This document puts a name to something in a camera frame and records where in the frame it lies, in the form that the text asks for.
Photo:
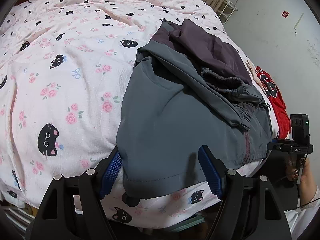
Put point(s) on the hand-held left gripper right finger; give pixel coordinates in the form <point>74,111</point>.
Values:
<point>210,172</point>

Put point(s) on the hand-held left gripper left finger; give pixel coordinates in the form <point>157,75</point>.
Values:
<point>111,175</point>

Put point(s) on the purple and grey hooded jacket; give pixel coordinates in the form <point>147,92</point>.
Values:
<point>160,110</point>

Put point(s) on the person's right forearm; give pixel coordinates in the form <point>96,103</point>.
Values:
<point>306,215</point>

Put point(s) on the person's right hand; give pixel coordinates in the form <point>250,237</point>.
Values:
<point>292,170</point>

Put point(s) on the red printed garment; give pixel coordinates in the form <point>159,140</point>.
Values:
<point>272,90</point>

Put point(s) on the teal plastic object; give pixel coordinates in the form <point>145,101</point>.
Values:
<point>190,225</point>

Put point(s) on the beige garment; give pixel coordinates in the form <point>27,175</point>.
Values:
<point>251,67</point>

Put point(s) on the striped mattress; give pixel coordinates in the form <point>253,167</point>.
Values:
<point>12,215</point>

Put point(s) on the pink cat print quilt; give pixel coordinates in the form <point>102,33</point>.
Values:
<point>62,80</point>

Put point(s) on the white shelf cart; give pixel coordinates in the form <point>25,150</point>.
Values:
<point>230,4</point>

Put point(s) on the white wall strip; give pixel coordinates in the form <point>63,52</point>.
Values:
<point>298,20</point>

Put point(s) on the red wall sticker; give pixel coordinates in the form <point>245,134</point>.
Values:
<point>285,14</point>

